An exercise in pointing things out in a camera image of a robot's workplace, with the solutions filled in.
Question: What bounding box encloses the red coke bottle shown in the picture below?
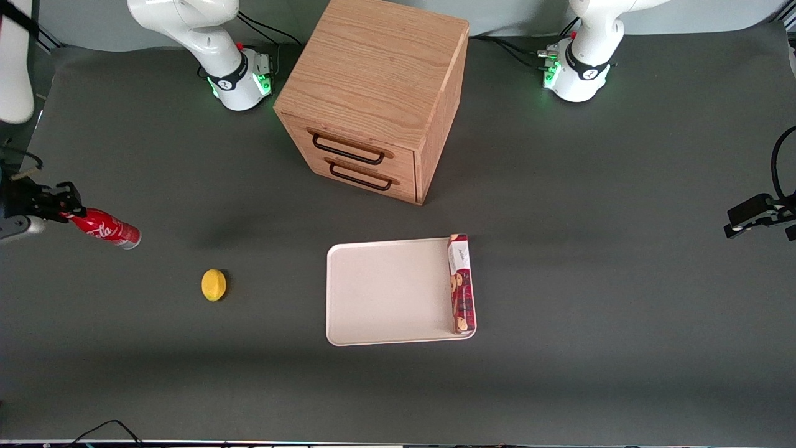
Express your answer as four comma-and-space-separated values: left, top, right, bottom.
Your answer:
66, 208, 142, 250

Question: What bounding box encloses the wooden drawer cabinet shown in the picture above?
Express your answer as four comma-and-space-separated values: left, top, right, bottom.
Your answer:
274, 0, 471, 207

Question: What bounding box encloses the black metal drawer handle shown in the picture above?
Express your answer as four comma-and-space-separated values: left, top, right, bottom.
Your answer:
310, 131, 387, 166
327, 160, 394, 192

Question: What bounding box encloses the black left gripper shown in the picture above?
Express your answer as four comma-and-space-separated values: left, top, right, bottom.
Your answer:
723, 192, 796, 242

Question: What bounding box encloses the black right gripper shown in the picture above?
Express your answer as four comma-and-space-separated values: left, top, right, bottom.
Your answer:
0, 179, 88, 223

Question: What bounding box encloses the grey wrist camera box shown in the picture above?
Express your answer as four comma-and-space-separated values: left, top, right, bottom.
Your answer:
0, 215, 48, 244

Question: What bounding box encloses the yellow lemon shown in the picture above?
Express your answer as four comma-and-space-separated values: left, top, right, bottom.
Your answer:
201, 268, 228, 302

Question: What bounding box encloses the wooden drawer front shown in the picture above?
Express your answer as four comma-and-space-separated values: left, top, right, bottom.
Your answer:
309, 153, 417, 203
279, 114, 417, 177

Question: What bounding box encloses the red cookie box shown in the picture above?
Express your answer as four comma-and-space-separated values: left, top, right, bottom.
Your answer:
447, 233, 477, 335

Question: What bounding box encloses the black cable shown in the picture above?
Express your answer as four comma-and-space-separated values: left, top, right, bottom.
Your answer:
61, 419, 145, 448
236, 11, 303, 48
469, 34, 555, 70
771, 124, 796, 201
0, 148, 45, 182

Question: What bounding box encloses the white plastic tray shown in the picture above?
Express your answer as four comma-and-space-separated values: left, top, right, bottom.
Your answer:
325, 236, 478, 347

